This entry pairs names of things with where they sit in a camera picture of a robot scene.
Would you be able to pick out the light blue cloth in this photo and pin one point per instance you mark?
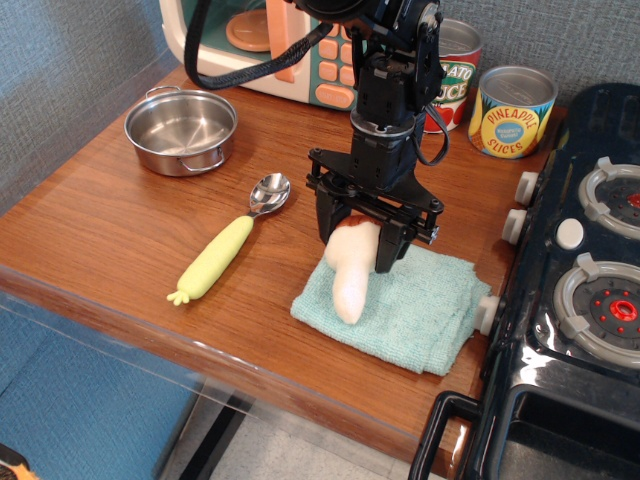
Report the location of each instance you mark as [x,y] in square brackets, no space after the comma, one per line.
[417,316]

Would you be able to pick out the tomato sauce can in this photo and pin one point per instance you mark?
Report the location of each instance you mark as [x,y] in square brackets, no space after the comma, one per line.
[460,46]

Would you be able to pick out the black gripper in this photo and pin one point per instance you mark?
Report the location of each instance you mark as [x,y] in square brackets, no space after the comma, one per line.
[377,177]

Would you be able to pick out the teal toy microwave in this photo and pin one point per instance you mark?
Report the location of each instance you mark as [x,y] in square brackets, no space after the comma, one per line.
[239,34]

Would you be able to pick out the plush mushroom toy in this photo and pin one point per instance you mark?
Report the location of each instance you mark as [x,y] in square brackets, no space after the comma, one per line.
[351,252]

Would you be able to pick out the black toy stove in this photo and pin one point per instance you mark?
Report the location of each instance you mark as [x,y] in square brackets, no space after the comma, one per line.
[561,377]

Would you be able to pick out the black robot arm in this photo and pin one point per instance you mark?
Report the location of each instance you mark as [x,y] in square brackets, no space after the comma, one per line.
[397,75]

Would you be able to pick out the small steel pot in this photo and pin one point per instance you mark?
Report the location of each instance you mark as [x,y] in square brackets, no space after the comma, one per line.
[181,133]

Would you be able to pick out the orange plush object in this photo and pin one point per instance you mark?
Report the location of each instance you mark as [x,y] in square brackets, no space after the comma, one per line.
[14,466]

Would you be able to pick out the spoon with yellow handle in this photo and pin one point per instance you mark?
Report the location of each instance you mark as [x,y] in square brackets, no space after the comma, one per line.
[267,196]

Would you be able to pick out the pineapple slices can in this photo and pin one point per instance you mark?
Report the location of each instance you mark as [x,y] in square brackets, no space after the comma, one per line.
[511,111]

